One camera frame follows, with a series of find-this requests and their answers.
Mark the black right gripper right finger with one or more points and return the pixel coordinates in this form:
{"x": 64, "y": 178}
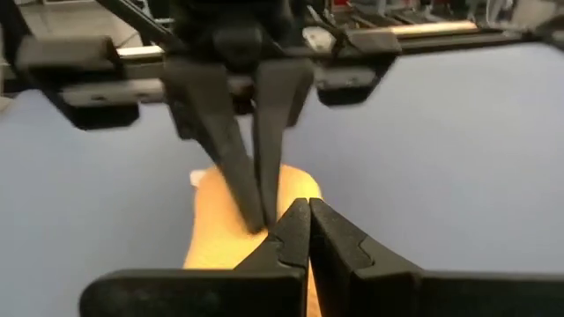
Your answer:
{"x": 418, "y": 295}

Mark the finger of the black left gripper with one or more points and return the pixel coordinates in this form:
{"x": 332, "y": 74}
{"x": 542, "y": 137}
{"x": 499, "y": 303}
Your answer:
{"x": 207, "y": 110}
{"x": 277, "y": 97}

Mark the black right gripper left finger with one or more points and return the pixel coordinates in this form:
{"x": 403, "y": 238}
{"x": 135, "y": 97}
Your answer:
{"x": 198, "y": 295}

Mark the white handwritten paper label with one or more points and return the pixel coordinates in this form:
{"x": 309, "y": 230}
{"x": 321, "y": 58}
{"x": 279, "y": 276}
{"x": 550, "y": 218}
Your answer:
{"x": 197, "y": 177}

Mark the yellow waffle towel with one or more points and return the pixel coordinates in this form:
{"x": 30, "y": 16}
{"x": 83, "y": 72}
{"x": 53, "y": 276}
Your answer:
{"x": 216, "y": 229}

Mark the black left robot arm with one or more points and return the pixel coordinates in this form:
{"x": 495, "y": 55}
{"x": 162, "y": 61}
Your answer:
{"x": 132, "y": 19}

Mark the black diagonal support strut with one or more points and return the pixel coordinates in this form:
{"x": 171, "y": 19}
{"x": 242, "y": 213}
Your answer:
{"x": 11, "y": 31}

